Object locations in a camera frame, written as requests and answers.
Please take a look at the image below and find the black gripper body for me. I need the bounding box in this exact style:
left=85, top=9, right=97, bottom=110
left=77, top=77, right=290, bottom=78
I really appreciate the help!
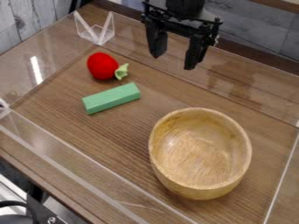
left=140, top=0, right=224, bottom=39

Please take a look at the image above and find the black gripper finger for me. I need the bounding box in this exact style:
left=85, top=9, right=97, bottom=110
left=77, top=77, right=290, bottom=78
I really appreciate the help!
left=145, top=23, right=168, bottom=58
left=184, top=34, right=210, bottom=70

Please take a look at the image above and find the red plush strawberry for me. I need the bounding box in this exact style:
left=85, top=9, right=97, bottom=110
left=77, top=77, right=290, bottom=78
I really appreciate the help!
left=86, top=52, right=128, bottom=81

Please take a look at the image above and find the green rectangular block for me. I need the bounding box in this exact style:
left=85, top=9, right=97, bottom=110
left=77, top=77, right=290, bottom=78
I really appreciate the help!
left=81, top=82, right=140, bottom=115

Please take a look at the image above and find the wooden bowl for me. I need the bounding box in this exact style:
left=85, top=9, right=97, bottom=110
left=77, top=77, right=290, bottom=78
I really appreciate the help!
left=148, top=108, right=252, bottom=200

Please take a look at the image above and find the clear acrylic corner bracket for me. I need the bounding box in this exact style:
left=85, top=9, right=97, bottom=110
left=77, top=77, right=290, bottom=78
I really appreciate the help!
left=73, top=10, right=114, bottom=46

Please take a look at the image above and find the clear acrylic tray wall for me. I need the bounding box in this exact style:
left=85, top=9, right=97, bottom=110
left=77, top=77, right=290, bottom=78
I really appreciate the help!
left=0, top=15, right=299, bottom=224

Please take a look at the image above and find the black metal mount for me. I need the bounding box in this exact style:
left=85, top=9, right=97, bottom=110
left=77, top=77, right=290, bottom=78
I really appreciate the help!
left=25, top=194, right=67, bottom=224

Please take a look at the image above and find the black cable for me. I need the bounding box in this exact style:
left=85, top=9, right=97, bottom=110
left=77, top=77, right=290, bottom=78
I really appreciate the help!
left=0, top=200, right=39, bottom=224

